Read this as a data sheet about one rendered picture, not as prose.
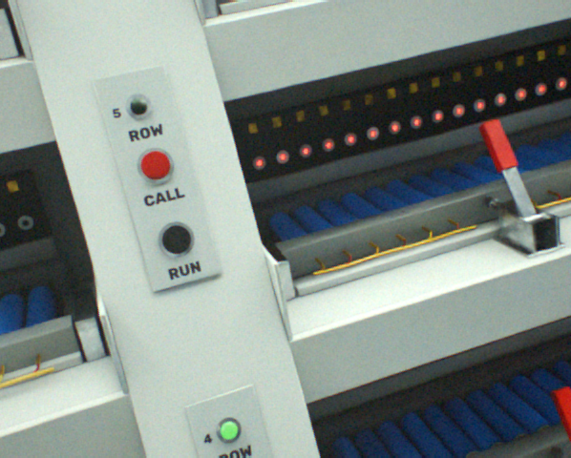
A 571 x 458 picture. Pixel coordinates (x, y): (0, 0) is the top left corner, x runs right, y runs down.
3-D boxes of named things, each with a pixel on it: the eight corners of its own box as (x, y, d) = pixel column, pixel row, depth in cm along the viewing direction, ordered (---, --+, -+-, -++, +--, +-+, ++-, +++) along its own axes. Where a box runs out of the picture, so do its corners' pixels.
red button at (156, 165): (174, 175, 39) (165, 147, 39) (145, 182, 39) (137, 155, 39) (172, 176, 40) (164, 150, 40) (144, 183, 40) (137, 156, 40)
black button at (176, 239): (194, 249, 40) (186, 221, 40) (166, 257, 39) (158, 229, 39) (193, 249, 41) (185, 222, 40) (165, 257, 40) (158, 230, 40)
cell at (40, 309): (58, 304, 52) (58, 343, 46) (32, 312, 52) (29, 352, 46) (51, 282, 51) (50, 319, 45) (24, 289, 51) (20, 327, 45)
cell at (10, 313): (29, 313, 52) (25, 353, 46) (2, 321, 51) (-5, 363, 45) (21, 290, 51) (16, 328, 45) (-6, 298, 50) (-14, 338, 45)
